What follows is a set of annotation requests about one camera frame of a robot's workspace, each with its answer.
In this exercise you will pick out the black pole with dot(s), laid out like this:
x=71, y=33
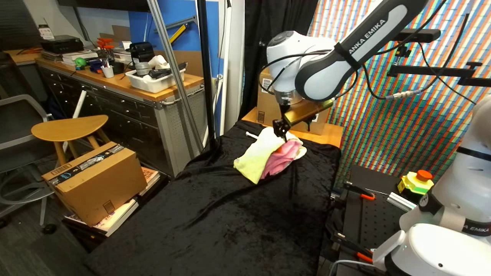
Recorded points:
x=207, y=76

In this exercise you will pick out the pale yellow cloth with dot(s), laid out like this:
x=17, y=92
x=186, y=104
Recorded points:
x=255, y=159

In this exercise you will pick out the black coffee machine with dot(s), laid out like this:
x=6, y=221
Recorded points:
x=141, y=51

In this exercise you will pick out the pink cloth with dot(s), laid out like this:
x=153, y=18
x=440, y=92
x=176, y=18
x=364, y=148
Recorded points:
x=280, y=157

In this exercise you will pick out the yellow emergency stop button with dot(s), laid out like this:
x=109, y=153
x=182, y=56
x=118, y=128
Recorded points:
x=416, y=183

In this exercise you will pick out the grey office chair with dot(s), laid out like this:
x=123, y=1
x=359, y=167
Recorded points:
x=19, y=126

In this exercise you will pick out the wooden side table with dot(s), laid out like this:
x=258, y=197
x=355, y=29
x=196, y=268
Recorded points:
x=330, y=136

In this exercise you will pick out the stack of books and papers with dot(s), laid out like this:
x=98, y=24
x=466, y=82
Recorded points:
x=76, y=55

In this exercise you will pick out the small white stick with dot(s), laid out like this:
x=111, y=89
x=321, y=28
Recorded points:
x=251, y=135

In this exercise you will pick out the white pole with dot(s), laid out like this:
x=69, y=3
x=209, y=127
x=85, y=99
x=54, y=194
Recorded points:
x=78, y=105

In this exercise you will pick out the cardboard box with labels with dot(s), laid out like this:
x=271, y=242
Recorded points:
x=268, y=103

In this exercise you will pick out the workbench with drawers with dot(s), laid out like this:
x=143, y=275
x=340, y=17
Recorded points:
x=130, y=111

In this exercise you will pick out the white board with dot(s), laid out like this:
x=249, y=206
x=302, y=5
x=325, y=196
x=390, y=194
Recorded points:
x=234, y=65

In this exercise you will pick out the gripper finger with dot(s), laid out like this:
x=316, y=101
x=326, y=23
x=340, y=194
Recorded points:
x=277, y=126
x=285, y=132

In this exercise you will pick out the cardboard box with black tape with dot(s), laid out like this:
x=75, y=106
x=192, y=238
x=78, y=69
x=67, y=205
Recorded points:
x=99, y=180

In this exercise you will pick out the black velvet cloth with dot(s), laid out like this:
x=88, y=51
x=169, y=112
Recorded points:
x=215, y=214

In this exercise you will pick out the camera on mount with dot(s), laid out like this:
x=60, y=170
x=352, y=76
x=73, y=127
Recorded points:
x=422, y=35

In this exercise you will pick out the wooden stool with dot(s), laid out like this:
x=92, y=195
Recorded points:
x=69, y=128

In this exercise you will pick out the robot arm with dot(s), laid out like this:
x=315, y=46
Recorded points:
x=322, y=76

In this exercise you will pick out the yellow spirit level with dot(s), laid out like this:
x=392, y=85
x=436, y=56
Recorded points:
x=177, y=33

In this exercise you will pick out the white cup with pens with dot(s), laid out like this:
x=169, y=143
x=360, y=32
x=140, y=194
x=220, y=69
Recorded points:
x=108, y=71

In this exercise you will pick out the silver aluminium bar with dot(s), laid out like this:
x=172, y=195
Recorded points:
x=401, y=201

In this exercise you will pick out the silver aluminium frame post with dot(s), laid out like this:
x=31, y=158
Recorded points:
x=174, y=69

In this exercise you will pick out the green round object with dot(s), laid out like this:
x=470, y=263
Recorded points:
x=80, y=61

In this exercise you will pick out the black curtain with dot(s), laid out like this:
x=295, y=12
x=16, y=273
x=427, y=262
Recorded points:
x=264, y=46

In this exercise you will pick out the black printer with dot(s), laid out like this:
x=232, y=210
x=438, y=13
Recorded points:
x=61, y=44

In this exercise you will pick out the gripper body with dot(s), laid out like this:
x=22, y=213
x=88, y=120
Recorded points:
x=285, y=109

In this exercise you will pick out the white plastic bin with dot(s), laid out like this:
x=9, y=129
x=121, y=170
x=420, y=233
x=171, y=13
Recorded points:
x=153, y=83

